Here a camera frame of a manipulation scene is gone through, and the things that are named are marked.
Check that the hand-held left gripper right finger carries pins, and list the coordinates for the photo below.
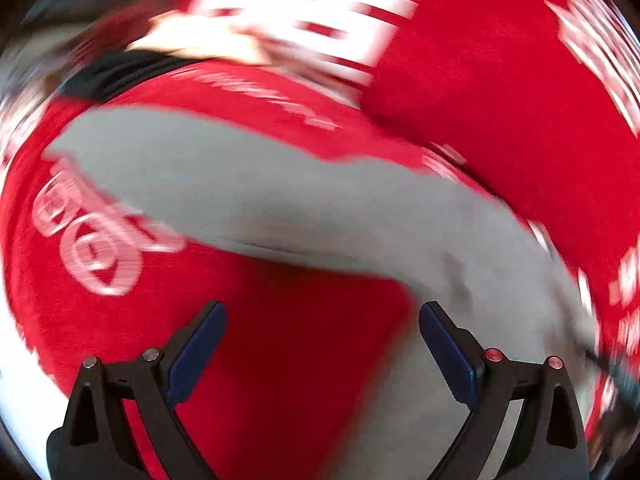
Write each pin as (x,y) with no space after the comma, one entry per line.
(450,355)

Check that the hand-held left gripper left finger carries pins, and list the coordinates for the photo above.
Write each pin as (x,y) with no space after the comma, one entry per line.
(197,355)

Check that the grey knit garment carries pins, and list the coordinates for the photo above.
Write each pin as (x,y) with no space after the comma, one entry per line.
(250,185)

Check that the red printed blanket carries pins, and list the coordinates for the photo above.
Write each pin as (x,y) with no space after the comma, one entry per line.
(500,85)

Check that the dark cloth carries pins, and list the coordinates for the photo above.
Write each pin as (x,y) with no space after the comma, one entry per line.
(115,77)

